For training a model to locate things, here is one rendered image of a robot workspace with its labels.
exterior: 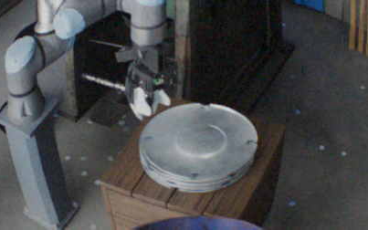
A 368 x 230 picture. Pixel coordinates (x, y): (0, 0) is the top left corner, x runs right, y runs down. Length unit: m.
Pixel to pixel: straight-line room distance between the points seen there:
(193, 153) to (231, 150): 0.10
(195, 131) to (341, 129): 0.88
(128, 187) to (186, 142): 0.19
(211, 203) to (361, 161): 0.88
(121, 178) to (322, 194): 0.78
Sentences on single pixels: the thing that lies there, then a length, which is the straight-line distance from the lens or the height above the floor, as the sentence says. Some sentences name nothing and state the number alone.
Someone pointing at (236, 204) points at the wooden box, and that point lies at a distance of 1.58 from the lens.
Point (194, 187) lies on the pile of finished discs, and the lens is 1.61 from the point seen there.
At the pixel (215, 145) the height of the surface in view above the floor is 0.40.
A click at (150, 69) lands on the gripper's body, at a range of 1.39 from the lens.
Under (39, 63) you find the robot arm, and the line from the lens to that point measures 1.67.
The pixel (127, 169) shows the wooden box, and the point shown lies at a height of 0.35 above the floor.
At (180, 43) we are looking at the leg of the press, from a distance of 1.96.
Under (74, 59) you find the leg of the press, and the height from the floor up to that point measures 0.27.
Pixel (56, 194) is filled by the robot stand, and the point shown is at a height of 0.15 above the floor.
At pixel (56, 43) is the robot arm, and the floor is 0.64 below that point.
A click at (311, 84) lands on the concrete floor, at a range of 2.64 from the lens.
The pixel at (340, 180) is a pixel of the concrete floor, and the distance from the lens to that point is 2.19.
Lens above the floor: 1.48
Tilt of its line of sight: 38 degrees down
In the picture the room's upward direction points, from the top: 1 degrees counter-clockwise
